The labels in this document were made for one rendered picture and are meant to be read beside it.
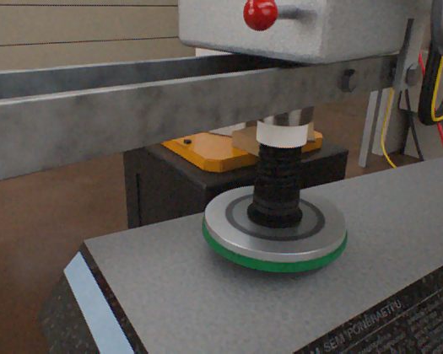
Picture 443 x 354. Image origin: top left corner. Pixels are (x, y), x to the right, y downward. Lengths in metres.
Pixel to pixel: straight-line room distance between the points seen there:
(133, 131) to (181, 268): 0.32
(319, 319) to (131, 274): 0.26
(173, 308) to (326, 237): 0.23
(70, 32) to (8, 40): 0.86
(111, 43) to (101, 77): 6.62
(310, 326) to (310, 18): 0.35
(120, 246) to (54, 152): 0.39
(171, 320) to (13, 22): 6.16
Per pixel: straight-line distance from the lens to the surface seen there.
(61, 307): 0.68
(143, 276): 0.61
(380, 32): 0.53
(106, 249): 0.68
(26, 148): 0.30
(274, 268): 0.57
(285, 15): 0.43
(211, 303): 0.57
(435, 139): 3.79
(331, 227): 0.64
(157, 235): 0.70
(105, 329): 0.58
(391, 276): 0.67
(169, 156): 1.36
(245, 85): 0.42
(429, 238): 0.79
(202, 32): 0.54
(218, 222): 0.62
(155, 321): 0.54
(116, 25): 7.08
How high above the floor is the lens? 1.23
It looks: 24 degrees down
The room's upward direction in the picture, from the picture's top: 2 degrees clockwise
